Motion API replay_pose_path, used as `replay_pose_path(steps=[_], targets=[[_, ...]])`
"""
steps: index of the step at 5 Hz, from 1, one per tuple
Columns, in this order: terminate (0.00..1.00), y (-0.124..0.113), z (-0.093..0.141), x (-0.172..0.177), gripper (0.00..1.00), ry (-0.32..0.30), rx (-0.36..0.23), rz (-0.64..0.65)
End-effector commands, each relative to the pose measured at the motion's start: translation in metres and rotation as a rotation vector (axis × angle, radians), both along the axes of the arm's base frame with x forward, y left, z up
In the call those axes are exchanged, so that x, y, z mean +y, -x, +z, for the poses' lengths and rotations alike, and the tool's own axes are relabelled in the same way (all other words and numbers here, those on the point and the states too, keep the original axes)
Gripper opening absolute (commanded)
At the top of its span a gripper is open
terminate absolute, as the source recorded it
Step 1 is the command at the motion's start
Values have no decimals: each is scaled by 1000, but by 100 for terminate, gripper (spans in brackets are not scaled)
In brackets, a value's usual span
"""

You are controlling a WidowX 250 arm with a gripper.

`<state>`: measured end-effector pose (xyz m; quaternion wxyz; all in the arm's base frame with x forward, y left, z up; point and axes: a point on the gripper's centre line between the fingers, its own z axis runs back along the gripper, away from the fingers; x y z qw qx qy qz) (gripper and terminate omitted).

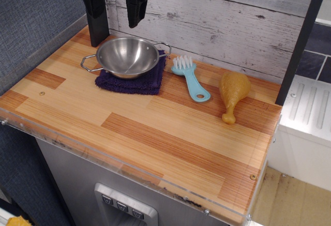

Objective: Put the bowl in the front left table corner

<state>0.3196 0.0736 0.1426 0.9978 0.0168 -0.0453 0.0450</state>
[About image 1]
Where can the stainless steel bowl with handles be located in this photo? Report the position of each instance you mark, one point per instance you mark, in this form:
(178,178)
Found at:
(128,57)

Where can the purple folded towel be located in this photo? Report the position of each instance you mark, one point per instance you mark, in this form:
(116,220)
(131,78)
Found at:
(147,84)

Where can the light blue dish brush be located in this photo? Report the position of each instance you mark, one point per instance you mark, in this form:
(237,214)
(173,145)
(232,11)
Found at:
(184,66)

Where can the plastic chicken drumstick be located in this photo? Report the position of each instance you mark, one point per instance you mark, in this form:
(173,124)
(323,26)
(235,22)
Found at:
(233,87)

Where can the silver dispenser panel with buttons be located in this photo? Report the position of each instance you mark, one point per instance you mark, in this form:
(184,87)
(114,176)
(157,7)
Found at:
(119,209)

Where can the clear acrylic front edge guard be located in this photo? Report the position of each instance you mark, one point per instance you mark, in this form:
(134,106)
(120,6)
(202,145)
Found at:
(186,183)

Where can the white toy sink unit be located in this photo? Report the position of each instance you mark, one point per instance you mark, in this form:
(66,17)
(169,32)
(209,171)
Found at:
(301,146)

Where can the yellow object at bottom left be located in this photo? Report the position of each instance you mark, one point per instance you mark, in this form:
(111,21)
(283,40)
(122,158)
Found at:
(18,221)

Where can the dark left shelf post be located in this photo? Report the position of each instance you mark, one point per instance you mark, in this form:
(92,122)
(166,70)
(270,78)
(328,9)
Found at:
(98,28)

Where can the dark shelf post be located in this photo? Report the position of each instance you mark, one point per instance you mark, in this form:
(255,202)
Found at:
(98,28)
(305,31)

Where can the dark right shelf post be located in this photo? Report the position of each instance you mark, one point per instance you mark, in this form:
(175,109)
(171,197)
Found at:
(305,31)

